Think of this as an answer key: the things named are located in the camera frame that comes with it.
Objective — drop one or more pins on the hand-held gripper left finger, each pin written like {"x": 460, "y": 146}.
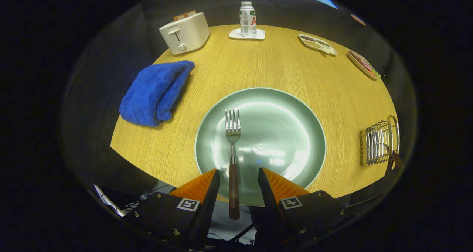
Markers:
{"x": 210, "y": 204}

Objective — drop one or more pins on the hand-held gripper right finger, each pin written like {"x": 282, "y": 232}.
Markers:
{"x": 271, "y": 207}

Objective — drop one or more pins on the pale green plate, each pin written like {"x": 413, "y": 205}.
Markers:
{"x": 281, "y": 133}

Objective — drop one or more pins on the white metal bar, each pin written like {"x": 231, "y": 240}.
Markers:
{"x": 109, "y": 202}

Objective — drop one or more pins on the blue folded towel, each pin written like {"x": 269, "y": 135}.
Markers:
{"x": 155, "y": 93}

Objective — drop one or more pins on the white plate of food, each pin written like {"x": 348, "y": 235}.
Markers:
{"x": 364, "y": 65}

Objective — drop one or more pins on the white divided bean tray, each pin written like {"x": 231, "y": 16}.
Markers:
{"x": 317, "y": 44}

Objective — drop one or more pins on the white square coaster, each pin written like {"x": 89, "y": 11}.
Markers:
{"x": 234, "y": 35}

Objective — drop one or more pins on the white toaster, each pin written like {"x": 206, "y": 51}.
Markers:
{"x": 188, "y": 32}

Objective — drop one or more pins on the small white drink bottle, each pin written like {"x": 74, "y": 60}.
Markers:
{"x": 247, "y": 21}

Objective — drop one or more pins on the toasted bread slice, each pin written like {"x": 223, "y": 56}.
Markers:
{"x": 184, "y": 15}

